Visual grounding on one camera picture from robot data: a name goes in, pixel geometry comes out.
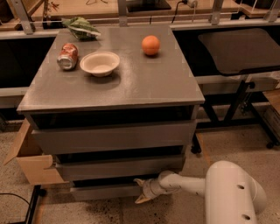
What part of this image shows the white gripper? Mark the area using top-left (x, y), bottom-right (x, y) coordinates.
top-left (134, 178), bottom-right (174, 204)

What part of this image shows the grey bottom drawer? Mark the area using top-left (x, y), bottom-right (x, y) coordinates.
top-left (70, 174), bottom-right (157, 200)

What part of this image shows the grey drawer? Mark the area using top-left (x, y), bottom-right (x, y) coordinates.
top-left (32, 120), bottom-right (196, 154)
top-left (70, 174), bottom-right (157, 200)
top-left (56, 155), bottom-right (184, 181)

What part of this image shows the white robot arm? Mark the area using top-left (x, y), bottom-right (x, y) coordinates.
top-left (135, 161), bottom-right (267, 224)

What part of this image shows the grey middle drawer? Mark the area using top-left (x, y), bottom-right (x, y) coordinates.
top-left (56, 155), bottom-right (184, 181)

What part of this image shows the grey top drawer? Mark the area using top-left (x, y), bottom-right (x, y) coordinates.
top-left (32, 120), bottom-right (196, 154)

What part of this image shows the grey drawer cabinet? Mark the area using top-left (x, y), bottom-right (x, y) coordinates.
top-left (17, 24), bottom-right (206, 202)

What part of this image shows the black metal floor stand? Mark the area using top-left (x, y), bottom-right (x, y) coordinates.
top-left (12, 185), bottom-right (46, 224)

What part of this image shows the cardboard box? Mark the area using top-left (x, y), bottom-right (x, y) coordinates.
top-left (3, 119), bottom-right (65, 186)

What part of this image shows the white paper bowl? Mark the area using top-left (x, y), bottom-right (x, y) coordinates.
top-left (80, 52), bottom-right (120, 77)

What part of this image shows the orange fruit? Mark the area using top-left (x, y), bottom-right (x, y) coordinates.
top-left (142, 35), bottom-right (160, 56)

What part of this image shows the black side table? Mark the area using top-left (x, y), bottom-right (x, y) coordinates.
top-left (193, 28), bottom-right (280, 149)

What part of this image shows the crushed red soda can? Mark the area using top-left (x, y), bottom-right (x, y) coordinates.
top-left (57, 43), bottom-right (78, 70)

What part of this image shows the black floor cable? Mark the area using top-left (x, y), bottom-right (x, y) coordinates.
top-left (0, 192), bottom-right (32, 207)

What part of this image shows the black power cable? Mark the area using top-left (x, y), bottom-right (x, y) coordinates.
top-left (171, 0), bottom-right (189, 25)

